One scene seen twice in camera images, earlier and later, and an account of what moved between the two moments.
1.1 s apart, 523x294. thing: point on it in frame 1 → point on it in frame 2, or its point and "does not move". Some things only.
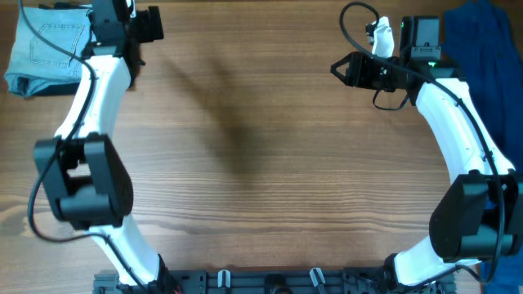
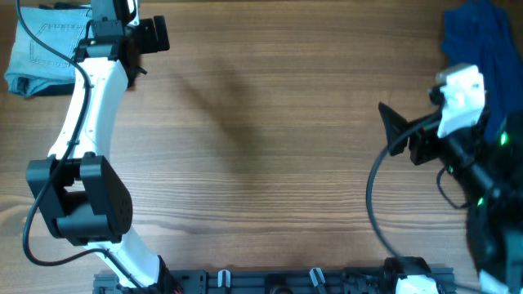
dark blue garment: [482, 42] does not move
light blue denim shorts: [33, 60] does not move
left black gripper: [150, 24] → [150, 44]
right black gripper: [357, 71] → [424, 149]
